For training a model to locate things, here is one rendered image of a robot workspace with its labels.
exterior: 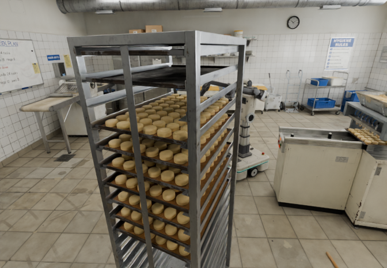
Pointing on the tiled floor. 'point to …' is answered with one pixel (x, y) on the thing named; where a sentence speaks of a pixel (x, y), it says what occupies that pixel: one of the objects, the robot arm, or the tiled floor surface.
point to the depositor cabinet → (369, 192)
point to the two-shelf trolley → (327, 96)
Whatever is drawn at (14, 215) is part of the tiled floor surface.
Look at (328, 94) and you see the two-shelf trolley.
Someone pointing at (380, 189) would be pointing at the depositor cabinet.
